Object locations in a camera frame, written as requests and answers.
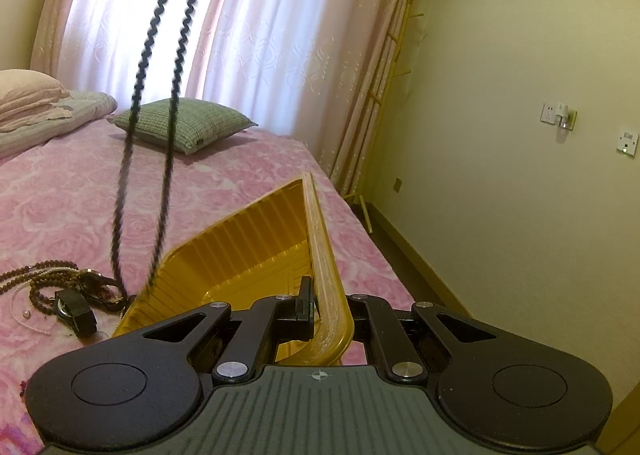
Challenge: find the pink pillow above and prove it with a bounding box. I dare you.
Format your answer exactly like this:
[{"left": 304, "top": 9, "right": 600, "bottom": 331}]
[{"left": 0, "top": 69, "right": 74, "bottom": 134}]

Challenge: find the white sheer curtain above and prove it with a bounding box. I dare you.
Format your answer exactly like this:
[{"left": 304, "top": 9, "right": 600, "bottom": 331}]
[{"left": 55, "top": 0, "right": 373, "bottom": 176}]

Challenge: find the black wristwatch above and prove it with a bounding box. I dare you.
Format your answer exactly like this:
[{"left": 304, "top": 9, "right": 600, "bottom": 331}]
[{"left": 52, "top": 289, "right": 99, "bottom": 337}]

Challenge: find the gold wristwatch with dark strap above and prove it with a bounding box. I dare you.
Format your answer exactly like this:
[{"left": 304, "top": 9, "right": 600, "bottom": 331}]
[{"left": 77, "top": 269, "right": 132, "bottom": 312}]

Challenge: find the pink patterned curtain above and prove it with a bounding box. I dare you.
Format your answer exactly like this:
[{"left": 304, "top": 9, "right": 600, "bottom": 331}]
[
  {"left": 320, "top": 0, "right": 427, "bottom": 196},
  {"left": 29, "top": 0, "right": 103, "bottom": 83}
]

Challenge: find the long dark bead necklace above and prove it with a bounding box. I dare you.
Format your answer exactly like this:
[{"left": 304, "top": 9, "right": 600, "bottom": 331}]
[{"left": 111, "top": 0, "right": 217, "bottom": 298}]

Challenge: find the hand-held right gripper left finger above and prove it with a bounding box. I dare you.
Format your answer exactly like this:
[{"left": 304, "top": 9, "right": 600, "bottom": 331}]
[{"left": 142, "top": 276, "right": 318, "bottom": 386}]

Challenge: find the brown bead necklace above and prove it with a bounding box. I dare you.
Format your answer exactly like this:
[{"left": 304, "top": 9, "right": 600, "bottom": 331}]
[{"left": 0, "top": 259, "right": 82, "bottom": 287}]

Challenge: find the white pearl bracelet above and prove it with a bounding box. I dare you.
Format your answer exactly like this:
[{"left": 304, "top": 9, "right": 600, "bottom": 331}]
[{"left": 9, "top": 280, "right": 52, "bottom": 336}]

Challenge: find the folded grey-green quilt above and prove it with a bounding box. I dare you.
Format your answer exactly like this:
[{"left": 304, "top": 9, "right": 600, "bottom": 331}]
[{"left": 0, "top": 91, "right": 119, "bottom": 158}]

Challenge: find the dark red bead bracelet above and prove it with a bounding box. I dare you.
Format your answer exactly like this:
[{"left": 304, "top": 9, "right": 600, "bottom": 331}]
[{"left": 27, "top": 281, "right": 67, "bottom": 320}]

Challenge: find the wooden coat rack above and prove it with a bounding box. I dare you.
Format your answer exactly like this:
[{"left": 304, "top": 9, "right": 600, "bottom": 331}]
[{"left": 344, "top": 0, "right": 427, "bottom": 236}]

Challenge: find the green checkered pillow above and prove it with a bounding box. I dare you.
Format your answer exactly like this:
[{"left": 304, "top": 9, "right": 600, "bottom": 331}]
[{"left": 107, "top": 97, "right": 259, "bottom": 156}]

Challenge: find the wall socket with plug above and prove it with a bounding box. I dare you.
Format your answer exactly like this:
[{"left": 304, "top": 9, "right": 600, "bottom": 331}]
[{"left": 540, "top": 102, "right": 579, "bottom": 132}]

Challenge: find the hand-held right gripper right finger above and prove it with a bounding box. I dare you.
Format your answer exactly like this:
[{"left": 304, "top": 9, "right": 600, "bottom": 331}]
[{"left": 346, "top": 293, "right": 496, "bottom": 381}]

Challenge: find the pink rose blanket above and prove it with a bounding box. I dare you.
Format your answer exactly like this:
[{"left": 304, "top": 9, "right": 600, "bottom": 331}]
[{"left": 0, "top": 115, "right": 471, "bottom": 455}]

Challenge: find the gold plastic tray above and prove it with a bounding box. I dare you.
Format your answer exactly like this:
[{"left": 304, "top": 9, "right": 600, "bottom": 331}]
[{"left": 111, "top": 172, "right": 356, "bottom": 367}]

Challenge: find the white wall socket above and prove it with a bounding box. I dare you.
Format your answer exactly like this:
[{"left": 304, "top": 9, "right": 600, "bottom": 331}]
[{"left": 616, "top": 126, "right": 640, "bottom": 157}]

